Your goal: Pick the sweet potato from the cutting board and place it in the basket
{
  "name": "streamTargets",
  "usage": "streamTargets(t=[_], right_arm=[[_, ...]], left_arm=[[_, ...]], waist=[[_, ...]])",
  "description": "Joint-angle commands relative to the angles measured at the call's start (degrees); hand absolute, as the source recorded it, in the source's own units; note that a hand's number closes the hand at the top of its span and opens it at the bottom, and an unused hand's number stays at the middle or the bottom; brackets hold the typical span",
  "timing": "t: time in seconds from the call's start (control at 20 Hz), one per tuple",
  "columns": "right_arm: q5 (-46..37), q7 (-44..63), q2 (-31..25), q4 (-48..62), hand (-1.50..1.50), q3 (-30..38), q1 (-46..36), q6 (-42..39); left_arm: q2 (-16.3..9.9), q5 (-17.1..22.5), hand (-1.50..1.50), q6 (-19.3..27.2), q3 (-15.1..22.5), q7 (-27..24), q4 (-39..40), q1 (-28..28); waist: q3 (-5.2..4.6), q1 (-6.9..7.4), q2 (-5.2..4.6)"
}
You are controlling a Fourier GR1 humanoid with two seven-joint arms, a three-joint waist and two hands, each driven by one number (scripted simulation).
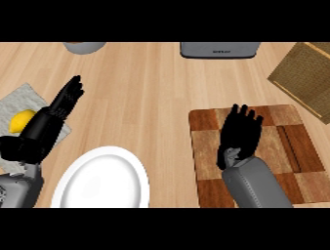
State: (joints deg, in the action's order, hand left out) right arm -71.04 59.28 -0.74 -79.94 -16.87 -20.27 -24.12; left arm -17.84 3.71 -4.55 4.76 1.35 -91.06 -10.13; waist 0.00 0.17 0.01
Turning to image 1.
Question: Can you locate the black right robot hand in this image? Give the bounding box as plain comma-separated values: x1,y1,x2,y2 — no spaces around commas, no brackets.
217,103,266,171

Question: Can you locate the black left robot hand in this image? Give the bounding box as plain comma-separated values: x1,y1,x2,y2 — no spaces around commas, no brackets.
0,74,87,165

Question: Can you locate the checkered wooden cutting board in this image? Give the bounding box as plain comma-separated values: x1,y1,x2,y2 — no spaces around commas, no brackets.
188,104,330,209

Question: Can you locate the woven wicker basket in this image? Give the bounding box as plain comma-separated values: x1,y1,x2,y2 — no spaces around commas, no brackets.
267,41,330,126

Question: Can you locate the yellow lemon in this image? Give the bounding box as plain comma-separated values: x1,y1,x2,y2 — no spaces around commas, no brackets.
9,108,39,135

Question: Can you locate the white oval plate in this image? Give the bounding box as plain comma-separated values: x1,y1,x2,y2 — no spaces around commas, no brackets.
50,146,152,209

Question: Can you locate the grey appliance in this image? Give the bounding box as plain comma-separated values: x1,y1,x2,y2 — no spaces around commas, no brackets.
179,41,263,61

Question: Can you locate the grey round container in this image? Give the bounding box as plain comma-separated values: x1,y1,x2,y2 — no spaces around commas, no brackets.
62,41,108,56

